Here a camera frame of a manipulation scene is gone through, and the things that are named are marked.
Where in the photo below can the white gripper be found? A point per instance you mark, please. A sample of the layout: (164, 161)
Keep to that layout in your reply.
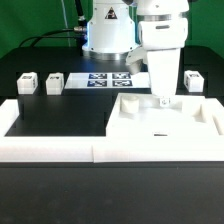
(162, 65)

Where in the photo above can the white square table top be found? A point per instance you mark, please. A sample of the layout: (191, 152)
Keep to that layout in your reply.
(142, 116)

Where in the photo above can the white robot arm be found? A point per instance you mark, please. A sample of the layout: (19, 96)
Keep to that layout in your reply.
(150, 32)

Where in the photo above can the white U-shaped obstacle fence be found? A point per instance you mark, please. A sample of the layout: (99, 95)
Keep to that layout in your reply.
(102, 149)

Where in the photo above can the white marker base plate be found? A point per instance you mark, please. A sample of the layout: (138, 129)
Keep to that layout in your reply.
(102, 80)

